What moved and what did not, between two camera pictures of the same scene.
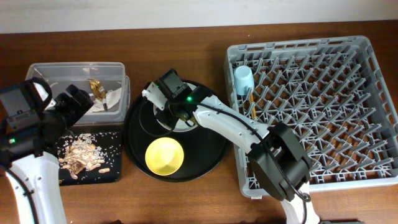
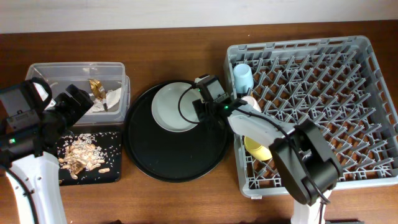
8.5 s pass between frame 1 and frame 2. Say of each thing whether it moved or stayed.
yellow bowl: moved
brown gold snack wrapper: stayed
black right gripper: moved
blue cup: stayed
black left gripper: stayed
